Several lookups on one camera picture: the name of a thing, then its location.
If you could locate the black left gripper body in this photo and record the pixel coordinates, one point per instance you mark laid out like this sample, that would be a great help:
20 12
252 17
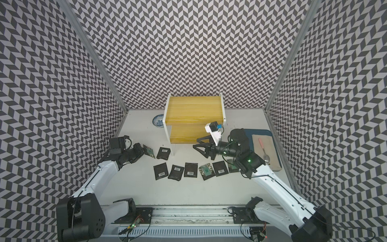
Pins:
134 154

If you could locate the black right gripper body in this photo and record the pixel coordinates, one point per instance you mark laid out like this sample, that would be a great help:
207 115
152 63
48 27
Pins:
224 148

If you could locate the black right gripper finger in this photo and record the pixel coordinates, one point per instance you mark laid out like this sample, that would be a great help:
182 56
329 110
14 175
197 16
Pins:
207 150
205 140

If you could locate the green jasmine tea bag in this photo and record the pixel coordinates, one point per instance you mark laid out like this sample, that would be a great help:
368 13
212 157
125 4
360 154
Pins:
206 171

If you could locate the black tea bag with barcode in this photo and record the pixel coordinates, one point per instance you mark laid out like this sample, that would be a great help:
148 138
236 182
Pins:
191 170

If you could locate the red tea bag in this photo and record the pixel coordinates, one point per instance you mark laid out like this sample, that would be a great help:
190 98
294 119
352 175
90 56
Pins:
163 153

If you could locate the floral tea bag top shelf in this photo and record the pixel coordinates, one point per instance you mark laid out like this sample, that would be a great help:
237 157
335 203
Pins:
231 167

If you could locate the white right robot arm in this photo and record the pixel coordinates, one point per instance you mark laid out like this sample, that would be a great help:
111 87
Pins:
298 218

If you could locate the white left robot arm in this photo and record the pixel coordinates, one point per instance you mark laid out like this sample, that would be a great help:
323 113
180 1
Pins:
80 217

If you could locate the white wooden two-tier shelf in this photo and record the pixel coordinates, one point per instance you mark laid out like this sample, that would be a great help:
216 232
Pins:
185 117

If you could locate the teal rectangular tray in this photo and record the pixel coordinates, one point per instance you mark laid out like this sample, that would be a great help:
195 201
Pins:
250 132

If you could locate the beige folded cloth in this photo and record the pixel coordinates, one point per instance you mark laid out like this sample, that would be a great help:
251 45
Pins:
270 150

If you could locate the blue white patterned bowl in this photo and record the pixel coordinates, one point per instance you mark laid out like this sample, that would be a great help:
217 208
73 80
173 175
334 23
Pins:
158 121

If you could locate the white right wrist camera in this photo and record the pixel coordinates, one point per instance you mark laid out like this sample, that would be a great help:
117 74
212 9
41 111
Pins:
213 129

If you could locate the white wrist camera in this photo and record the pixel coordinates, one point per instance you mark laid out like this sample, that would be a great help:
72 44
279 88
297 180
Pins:
213 129
120 143

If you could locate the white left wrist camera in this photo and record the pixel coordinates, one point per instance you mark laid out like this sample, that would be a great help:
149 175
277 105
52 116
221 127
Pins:
120 143

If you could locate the pink handled metal spoon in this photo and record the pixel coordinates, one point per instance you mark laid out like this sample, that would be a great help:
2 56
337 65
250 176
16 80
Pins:
266 156

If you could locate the metal base rail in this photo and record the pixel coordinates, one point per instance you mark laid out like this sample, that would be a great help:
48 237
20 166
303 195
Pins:
187 222

